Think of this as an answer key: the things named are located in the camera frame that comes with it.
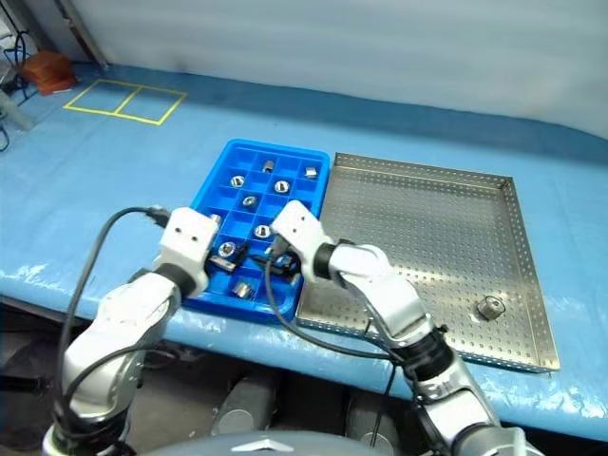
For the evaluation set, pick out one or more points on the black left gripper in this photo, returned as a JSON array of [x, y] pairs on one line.
[[222, 264]]

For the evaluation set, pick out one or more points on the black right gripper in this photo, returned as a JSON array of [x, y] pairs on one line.
[[287, 268]]

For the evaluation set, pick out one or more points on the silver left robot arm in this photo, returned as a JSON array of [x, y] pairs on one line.
[[119, 313]]

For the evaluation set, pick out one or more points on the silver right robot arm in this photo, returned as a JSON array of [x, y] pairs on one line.
[[394, 294]]

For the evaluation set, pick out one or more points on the blue compartment tray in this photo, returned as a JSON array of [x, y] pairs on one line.
[[223, 195]]

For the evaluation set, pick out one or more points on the perforated steel tray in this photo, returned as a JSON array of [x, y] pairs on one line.
[[427, 237]]

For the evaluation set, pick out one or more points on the blue plastic table cover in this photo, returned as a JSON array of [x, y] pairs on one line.
[[119, 190]]

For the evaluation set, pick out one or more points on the dark rounded shape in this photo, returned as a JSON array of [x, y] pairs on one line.
[[370, 418], [247, 404]]

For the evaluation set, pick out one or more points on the grey robot torso cover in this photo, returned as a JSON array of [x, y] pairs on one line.
[[266, 446]]

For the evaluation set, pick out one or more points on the orange box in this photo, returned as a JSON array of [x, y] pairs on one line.
[[47, 71]]

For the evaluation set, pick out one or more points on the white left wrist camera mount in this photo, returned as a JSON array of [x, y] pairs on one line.
[[187, 237]]

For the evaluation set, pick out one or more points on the grey metal frame post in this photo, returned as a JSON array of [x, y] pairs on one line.
[[90, 35]]

